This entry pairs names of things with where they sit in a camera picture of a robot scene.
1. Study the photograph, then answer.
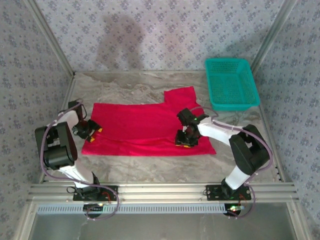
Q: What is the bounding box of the red t-shirt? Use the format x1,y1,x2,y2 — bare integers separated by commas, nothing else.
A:
81,86,217,157

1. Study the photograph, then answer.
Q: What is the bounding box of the teal plastic basket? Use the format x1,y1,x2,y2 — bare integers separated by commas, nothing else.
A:
204,57,261,113

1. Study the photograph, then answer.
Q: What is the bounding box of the small black controller board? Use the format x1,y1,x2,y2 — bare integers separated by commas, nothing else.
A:
83,202,105,213
224,203,245,217

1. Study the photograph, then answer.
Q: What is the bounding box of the aluminium table side rail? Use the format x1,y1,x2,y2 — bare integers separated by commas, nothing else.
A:
62,73,77,103
258,104,286,183

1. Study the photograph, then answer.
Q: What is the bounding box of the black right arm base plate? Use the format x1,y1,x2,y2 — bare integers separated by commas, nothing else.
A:
205,184,252,202

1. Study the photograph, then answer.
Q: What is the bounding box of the aluminium frame rail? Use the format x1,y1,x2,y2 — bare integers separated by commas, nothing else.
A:
26,181,300,204

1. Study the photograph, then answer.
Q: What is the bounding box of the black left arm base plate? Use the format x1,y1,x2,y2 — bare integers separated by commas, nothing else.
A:
72,185,119,202

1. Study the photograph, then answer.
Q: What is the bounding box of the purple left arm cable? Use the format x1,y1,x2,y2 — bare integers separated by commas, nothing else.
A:
39,98,121,221

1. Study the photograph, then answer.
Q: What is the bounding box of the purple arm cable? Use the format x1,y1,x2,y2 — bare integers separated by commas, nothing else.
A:
189,106,273,220
39,98,121,221

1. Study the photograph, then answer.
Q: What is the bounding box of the grey slotted cable duct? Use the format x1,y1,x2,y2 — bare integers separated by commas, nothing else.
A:
36,202,230,215

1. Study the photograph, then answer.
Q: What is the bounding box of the aluminium corner post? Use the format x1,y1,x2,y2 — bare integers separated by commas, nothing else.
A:
250,0,300,73
23,0,76,77

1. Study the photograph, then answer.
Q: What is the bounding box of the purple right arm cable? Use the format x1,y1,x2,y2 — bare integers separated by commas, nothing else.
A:
189,106,273,220

